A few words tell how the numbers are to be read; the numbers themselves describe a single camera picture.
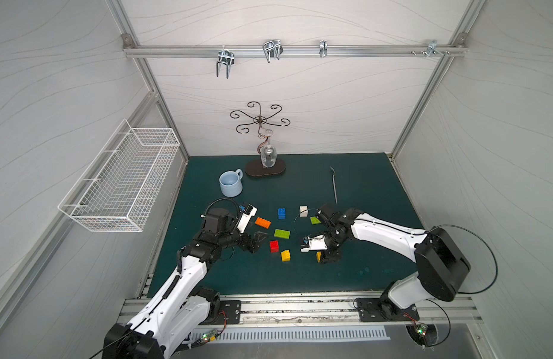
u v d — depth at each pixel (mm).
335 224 650
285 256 840
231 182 1060
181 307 485
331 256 732
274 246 860
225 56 783
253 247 701
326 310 753
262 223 957
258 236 690
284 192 1080
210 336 678
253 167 1149
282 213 955
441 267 437
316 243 735
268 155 957
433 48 764
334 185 1076
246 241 689
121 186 689
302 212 957
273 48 765
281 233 911
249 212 701
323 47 776
